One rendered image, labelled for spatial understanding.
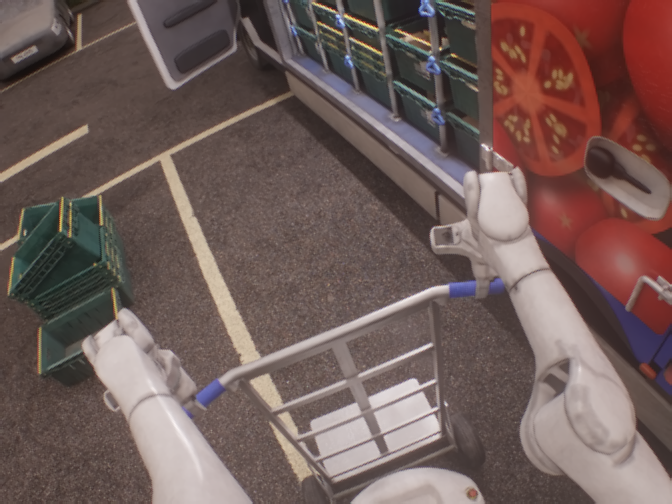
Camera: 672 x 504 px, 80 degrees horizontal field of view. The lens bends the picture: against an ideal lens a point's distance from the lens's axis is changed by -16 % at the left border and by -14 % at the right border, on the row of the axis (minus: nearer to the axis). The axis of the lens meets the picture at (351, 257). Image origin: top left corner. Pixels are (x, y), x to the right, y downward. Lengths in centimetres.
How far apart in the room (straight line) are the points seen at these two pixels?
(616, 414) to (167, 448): 43
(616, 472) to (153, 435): 46
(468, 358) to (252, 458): 117
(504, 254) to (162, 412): 44
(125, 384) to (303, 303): 220
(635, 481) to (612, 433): 6
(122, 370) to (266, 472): 178
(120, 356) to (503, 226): 49
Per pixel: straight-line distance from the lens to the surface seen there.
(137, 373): 57
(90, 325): 330
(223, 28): 493
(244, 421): 245
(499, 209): 60
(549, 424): 50
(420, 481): 178
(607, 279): 164
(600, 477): 51
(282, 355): 105
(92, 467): 285
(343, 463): 222
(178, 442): 48
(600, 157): 138
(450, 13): 200
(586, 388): 48
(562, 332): 54
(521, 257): 58
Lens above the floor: 208
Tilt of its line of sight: 47 degrees down
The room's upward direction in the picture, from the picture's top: 16 degrees counter-clockwise
